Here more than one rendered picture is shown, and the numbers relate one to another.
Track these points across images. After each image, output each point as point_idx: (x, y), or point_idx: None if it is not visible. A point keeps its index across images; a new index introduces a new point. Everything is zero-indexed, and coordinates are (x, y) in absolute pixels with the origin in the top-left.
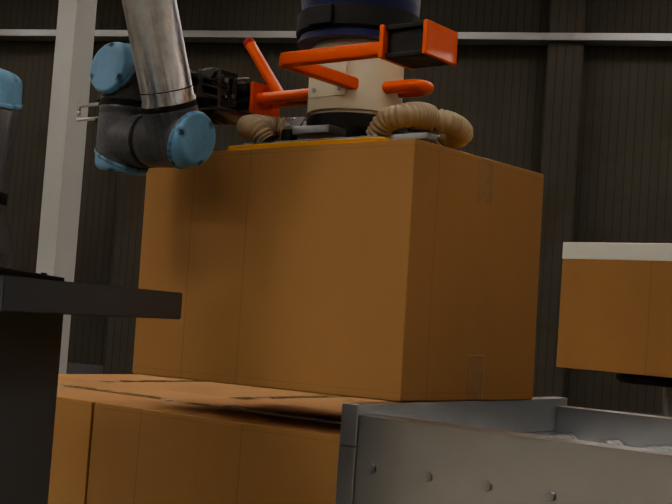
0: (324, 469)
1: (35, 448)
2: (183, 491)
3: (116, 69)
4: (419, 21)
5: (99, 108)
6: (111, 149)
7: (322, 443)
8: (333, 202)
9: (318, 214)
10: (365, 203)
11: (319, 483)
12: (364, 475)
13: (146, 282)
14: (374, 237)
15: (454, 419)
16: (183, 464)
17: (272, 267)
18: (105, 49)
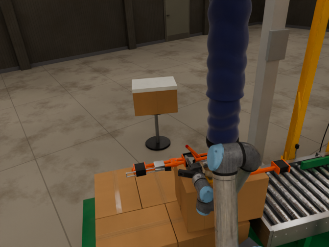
0: (242, 230)
1: None
2: (207, 245)
3: (212, 197)
4: (287, 166)
5: (202, 204)
6: (208, 211)
7: (241, 226)
8: (247, 191)
9: (243, 194)
10: (256, 190)
11: (241, 232)
12: (273, 238)
13: (190, 216)
14: (258, 195)
15: None
16: (206, 241)
17: None
18: (206, 193)
